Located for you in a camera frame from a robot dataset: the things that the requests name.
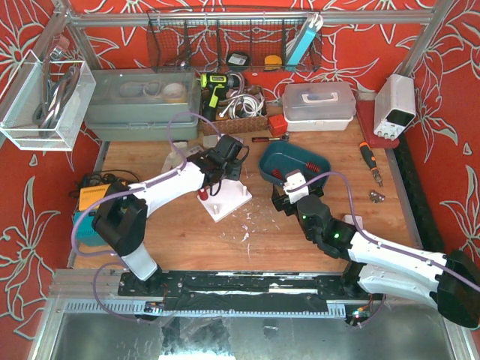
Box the white peg base plate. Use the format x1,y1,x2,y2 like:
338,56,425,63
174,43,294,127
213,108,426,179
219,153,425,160
197,179,253,223

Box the white control box with knob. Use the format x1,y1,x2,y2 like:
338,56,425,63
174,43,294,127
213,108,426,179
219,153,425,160
187,145,204,156

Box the white work glove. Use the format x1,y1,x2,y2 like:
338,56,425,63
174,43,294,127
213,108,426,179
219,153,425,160
161,141,188,173

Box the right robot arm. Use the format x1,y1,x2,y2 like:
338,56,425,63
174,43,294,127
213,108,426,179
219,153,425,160
271,187,479,329

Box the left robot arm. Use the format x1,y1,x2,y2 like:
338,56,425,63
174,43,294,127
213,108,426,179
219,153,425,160
92,135,250,281

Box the small white cardboard box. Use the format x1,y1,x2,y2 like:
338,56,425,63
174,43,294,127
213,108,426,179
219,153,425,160
202,135,221,149

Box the teal plastic tray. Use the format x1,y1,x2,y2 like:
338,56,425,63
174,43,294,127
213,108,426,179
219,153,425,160
259,141,332,187

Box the red small box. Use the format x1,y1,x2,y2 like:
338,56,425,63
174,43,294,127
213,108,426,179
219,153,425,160
268,114,288,137

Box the white power adapter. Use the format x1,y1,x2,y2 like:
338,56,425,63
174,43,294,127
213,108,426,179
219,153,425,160
342,214,363,228

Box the small metal parts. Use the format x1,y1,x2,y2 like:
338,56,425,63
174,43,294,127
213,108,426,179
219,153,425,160
369,190,386,203

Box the white plastic toolbox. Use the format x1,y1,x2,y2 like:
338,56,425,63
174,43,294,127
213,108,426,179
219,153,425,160
282,82,356,132

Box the grey plastic storage box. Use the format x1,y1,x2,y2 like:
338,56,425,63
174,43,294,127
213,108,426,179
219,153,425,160
85,69,201,142

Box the yellow tape measure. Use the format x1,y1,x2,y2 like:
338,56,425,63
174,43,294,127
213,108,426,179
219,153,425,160
264,55,283,71

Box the red pad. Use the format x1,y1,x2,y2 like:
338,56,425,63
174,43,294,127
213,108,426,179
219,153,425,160
356,100,400,149

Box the white power supply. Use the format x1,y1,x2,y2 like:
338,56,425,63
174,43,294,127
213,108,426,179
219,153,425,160
373,74,416,141

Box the yellow electronic box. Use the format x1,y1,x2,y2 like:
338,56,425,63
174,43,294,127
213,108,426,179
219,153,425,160
78,184,110,212

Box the teal electronic box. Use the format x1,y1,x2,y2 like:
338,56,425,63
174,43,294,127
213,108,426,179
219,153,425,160
76,210,107,247

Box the blue white device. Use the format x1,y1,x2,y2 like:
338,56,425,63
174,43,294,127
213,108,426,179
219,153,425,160
285,13,324,71

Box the clear acrylic bin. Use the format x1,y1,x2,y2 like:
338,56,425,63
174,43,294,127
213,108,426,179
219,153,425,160
1,51,96,152

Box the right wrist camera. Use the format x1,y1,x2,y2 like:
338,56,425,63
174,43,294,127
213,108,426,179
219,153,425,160
283,169,309,204

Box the brown basket with cables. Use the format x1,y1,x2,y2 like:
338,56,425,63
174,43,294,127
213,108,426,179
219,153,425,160
199,85,269,136

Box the red handled ratchet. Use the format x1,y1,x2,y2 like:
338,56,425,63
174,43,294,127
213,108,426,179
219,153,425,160
251,134,290,143

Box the green cordless drill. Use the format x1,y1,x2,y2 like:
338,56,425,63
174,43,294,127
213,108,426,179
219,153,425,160
200,73,240,122

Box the orange handled screwdriver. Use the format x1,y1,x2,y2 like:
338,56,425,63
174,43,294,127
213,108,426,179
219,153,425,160
359,142,383,187

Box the black mounting base rail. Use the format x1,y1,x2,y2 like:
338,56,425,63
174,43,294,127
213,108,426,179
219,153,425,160
118,271,381,313

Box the black wire basket shelf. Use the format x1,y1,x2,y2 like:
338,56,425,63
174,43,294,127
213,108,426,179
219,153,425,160
146,5,323,72

